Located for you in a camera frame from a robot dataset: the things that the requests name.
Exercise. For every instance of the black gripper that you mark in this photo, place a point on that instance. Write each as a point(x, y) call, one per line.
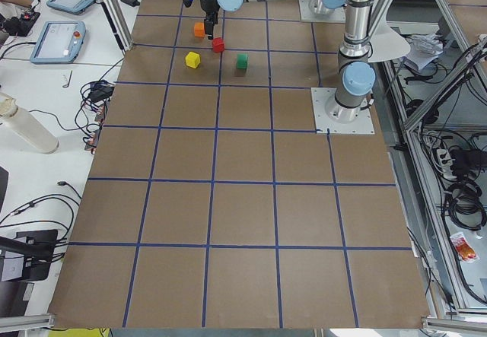
point(209, 8)

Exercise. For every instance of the yellow block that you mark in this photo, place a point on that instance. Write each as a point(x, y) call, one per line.
point(193, 60)

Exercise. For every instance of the green block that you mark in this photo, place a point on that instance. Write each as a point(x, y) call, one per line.
point(242, 61)

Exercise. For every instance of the white cylinder bottle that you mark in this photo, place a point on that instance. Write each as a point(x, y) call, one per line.
point(27, 126)

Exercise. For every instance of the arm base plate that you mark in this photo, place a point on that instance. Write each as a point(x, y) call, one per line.
point(336, 17)
point(331, 118)

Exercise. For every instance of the orange block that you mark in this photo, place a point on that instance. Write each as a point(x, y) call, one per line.
point(199, 30)

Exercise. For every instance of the teach pendant near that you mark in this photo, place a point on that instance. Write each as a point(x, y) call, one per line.
point(59, 42)

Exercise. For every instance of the aluminium frame post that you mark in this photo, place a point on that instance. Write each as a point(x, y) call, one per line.
point(118, 25)

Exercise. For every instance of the red block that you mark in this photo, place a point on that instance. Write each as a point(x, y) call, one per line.
point(218, 45)

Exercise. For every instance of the black power adapter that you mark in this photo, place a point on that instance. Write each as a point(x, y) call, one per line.
point(132, 3)

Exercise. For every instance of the allen key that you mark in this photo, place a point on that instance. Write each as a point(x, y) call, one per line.
point(67, 80)

